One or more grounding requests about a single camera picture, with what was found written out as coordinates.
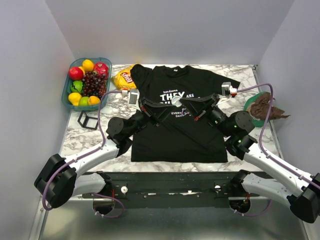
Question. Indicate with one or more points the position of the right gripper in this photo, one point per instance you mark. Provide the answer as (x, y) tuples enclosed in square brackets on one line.
[(195, 106)]

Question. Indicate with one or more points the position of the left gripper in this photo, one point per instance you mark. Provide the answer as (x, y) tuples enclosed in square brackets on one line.
[(157, 112)]

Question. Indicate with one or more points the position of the black printed t-shirt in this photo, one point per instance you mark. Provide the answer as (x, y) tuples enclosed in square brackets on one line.
[(178, 138)]

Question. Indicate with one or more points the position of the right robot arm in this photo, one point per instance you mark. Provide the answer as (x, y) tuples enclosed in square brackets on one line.
[(295, 188)]

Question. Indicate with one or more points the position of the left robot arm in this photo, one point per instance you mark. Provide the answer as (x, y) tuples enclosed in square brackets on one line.
[(63, 177)]

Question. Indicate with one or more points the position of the black brooch stand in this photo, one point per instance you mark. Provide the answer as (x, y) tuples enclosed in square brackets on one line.
[(87, 122)]

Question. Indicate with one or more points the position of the yellow chips bag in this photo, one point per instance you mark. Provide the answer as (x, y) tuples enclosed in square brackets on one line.
[(123, 80)]

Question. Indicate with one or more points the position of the orange fruit bottom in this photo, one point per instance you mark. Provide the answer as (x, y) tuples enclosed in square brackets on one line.
[(93, 100)]

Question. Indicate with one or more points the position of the orange fruit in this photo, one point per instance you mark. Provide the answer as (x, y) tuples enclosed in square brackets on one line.
[(93, 100), (88, 65)]

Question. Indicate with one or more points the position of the purple grapes bunch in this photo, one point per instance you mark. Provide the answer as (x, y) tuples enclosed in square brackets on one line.
[(94, 84)]

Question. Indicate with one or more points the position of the red dragon fruit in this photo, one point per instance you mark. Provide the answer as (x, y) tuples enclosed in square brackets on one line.
[(101, 68)]

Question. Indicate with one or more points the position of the green lime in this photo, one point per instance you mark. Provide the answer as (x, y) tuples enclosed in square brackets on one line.
[(83, 101)]

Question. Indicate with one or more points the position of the teal plastic fruit basket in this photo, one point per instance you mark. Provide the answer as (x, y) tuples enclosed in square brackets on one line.
[(68, 82)]

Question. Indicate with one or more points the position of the orange fruit top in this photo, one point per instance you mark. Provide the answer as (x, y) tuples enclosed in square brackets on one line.
[(88, 65)]

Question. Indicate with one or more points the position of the green watermelon toy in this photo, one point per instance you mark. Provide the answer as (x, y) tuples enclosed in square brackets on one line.
[(77, 87)]

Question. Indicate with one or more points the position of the red apple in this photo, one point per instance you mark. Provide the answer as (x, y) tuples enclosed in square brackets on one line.
[(75, 73)]

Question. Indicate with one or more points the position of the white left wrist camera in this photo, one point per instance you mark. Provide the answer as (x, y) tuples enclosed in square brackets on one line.
[(133, 96)]

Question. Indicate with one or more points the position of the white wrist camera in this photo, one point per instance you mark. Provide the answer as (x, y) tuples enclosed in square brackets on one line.
[(227, 92), (133, 96)]

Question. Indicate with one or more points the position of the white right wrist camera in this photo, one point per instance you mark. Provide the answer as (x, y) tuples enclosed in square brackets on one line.
[(227, 92)]

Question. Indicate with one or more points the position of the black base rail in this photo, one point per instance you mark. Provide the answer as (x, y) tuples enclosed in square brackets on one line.
[(173, 189)]

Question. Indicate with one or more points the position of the aluminium frame rail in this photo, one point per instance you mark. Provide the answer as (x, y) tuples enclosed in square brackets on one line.
[(65, 198)]

